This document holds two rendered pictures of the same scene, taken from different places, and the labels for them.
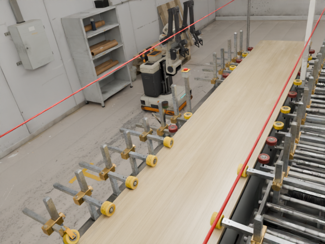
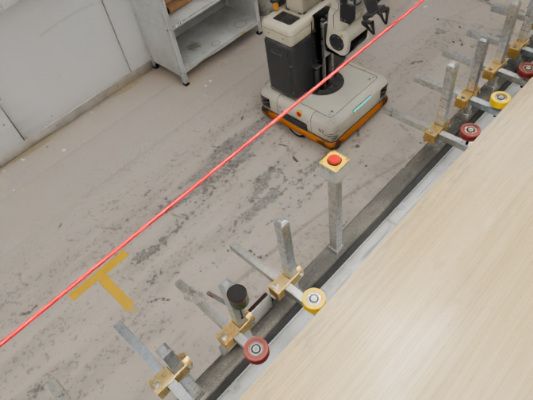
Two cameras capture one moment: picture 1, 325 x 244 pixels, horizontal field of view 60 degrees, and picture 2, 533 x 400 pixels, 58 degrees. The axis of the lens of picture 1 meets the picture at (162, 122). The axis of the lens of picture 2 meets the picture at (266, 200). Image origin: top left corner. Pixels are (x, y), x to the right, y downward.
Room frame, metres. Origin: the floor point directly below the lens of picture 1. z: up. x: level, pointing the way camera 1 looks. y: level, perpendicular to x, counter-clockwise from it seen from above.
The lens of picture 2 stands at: (1.58, -0.38, 2.36)
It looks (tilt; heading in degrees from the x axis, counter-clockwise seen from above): 51 degrees down; 17
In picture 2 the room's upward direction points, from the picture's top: 11 degrees counter-clockwise
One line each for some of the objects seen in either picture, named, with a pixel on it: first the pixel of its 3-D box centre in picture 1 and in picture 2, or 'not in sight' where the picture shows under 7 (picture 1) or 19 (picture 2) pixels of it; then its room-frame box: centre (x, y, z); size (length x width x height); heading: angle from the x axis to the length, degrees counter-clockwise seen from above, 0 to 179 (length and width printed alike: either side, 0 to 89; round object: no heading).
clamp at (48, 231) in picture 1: (53, 223); not in sight; (1.20, 0.73, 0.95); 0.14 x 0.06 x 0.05; 144
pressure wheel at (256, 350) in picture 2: (173, 131); (258, 355); (2.13, -0.08, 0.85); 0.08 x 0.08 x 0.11
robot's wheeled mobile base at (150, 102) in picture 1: (166, 98); (323, 95); (4.25, -0.13, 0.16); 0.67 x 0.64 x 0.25; 54
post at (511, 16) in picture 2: (229, 56); (502, 49); (3.66, -1.02, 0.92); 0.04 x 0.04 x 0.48; 54
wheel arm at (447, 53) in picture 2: (225, 64); (483, 67); (3.65, -0.96, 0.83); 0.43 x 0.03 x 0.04; 54
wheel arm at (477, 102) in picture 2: (217, 71); (455, 94); (3.45, -0.82, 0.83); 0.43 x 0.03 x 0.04; 54
